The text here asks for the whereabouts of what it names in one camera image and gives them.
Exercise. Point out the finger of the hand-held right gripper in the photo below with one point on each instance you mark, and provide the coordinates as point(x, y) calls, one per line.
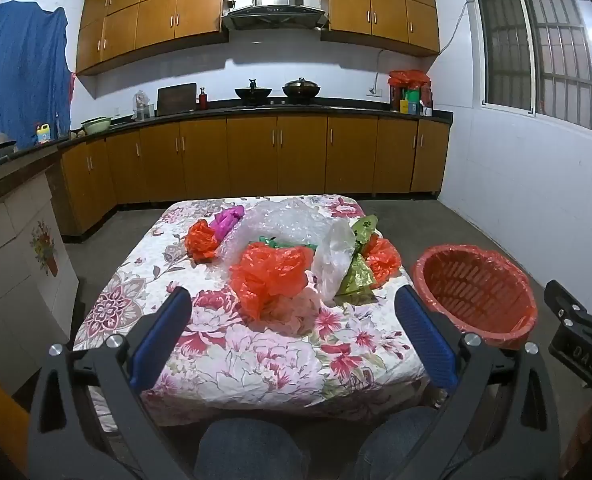
point(571, 350)

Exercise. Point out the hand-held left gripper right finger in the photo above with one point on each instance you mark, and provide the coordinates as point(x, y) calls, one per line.
point(426, 335)

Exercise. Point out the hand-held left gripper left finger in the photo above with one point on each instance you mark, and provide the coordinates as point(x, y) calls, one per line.
point(160, 330)

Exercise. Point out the red plastic waste basket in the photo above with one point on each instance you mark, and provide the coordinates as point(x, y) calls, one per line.
point(476, 290)

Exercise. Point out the yellow-green plastic bag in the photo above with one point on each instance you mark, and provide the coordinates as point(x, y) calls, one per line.
point(356, 276)
point(366, 226)

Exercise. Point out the white plastic bag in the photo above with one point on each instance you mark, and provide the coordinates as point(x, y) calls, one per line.
point(333, 255)

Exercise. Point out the clear plastic bag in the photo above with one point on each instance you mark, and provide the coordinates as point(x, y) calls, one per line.
point(286, 225)
point(141, 105)

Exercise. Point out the small orange plastic bag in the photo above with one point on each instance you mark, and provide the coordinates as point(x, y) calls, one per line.
point(200, 242)
point(383, 260)

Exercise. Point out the floral tablecloth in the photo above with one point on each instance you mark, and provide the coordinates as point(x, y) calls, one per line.
point(256, 360)

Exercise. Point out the person's right leg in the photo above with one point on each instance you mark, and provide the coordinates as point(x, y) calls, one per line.
point(401, 445)

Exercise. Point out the person's leg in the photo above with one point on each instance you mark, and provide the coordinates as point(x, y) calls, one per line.
point(251, 450)
point(401, 445)

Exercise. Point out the large orange plastic bag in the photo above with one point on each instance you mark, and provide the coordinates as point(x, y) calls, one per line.
point(271, 270)

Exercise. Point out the magenta plastic bag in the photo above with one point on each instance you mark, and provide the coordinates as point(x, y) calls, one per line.
point(225, 222)

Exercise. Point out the clear plastic film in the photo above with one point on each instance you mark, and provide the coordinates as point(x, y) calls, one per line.
point(293, 317)

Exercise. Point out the dark green plastic bag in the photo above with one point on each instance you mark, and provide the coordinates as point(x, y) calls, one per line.
point(276, 243)

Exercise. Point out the person's left leg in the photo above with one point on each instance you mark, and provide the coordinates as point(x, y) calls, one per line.
point(251, 450)

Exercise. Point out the yellow board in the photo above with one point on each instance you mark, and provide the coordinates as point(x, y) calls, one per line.
point(0, 420)

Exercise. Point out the wooden lower cabinets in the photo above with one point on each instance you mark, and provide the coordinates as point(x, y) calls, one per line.
point(256, 160)

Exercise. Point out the wooden cabinets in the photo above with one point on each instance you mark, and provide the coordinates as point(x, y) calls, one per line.
point(256, 160)
point(200, 10)

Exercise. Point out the green basin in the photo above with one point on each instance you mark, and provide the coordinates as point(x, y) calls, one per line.
point(96, 125)

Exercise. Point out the yellow detergent bottle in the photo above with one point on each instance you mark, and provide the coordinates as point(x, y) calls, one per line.
point(43, 135)

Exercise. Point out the dark cutting board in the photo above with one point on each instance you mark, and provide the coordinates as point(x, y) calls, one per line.
point(175, 100)

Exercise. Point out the red bottle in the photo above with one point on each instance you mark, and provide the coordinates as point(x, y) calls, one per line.
point(203, 100)

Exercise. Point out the black kitchen countertop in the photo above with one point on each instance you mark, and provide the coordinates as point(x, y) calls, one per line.
point(351, 109)

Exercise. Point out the dark red bottles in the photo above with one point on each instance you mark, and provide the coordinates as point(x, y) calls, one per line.
point(397, 97)

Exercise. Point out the barred window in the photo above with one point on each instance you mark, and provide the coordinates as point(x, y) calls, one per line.
point(531, 45)

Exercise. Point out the black wok with lid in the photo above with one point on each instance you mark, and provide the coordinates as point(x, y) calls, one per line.
point(301, 89)

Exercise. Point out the blue cloth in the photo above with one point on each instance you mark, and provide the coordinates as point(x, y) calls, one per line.
point(20, 70)

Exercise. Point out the wooden upper cabinets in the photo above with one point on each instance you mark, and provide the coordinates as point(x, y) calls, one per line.
point(200, 10)

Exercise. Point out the steel range hood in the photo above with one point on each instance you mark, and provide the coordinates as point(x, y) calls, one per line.
point(275, 0)

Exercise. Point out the flower wall decal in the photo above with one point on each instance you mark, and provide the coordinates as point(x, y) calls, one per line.
point(44, 250)

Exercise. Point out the wall outlet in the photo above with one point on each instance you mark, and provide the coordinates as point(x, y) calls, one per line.
point(375, 92)

